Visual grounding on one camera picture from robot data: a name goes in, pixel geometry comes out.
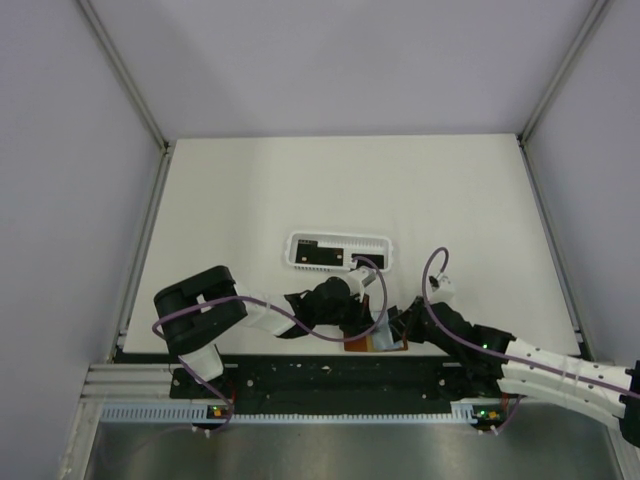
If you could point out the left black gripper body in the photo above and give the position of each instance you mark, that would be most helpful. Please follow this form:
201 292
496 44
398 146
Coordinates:
348 316

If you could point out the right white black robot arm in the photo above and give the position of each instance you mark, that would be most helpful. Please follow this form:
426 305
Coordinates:
496 362

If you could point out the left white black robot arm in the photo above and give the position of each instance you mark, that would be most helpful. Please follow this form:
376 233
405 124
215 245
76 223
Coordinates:
194 312

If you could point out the aluminium frame post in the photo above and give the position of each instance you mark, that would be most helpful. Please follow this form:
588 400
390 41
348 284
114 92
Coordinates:
121 72
595 16

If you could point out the aluminium frame rail front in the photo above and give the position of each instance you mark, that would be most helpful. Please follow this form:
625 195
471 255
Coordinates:
126 383

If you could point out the brown leather card holder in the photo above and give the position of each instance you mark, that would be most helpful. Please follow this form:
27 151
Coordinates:
385 338

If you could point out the left aluminium frame post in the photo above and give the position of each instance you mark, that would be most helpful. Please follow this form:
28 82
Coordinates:
121 72

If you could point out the black credit card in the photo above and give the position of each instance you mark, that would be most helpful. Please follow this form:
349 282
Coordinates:
312 253

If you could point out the right aluminium frame post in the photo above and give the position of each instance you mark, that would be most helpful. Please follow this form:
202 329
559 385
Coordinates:
595 16

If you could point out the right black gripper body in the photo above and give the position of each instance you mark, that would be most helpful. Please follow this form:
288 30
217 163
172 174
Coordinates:
418 333

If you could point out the white plastic slotted basket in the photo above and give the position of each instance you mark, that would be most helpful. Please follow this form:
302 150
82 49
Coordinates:
350 243

